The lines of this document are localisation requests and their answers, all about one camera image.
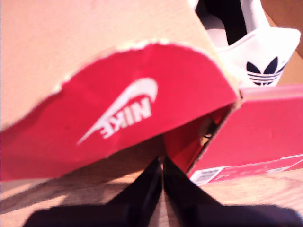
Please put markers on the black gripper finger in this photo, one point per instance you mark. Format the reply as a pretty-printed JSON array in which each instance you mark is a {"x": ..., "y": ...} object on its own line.
[
  {"x": 180, "y": 191},
  {"x": 146, "y": 189}
]

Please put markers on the red cardboard shoebox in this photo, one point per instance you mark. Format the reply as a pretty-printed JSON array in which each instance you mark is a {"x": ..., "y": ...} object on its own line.
[{"x": 142, "y": 82}]

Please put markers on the blue suede sneaker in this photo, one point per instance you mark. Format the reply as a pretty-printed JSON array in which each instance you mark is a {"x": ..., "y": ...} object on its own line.
[{"x": 260, "y": 52}]

